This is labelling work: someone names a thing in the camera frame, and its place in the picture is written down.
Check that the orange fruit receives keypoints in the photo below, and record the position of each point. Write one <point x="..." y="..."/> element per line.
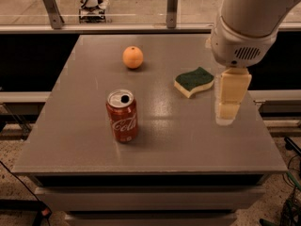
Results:
<point x="132" y="57"/>

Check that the red coke can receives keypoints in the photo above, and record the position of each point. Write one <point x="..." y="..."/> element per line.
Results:
<point x="122" y="113"/>

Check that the green and yellow sponge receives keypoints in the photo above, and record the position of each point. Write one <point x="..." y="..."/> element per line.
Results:
<point x="193" y="82"/>

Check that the middle metal bracket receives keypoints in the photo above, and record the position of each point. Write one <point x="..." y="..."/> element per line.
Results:
<point x="171" y="13"/>

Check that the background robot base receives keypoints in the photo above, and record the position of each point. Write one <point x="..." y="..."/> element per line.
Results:
<point x="93" y="11"/>

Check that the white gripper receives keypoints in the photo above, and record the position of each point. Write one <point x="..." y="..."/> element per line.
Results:
<point x="237" y="47"/>

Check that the metal bracket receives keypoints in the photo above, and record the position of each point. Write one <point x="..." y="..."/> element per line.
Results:
<point x="171" y="13"/>
<point x="56" y="21"/>

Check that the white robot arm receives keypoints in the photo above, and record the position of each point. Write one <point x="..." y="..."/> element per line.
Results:
<point x="243" y="32"/>

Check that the left metal bracket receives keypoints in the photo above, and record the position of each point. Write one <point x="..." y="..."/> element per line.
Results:
<point x="56" y="21"/>

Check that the grey drawer cabinet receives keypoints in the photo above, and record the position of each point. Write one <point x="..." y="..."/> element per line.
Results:
<point x="181" y="165"/>

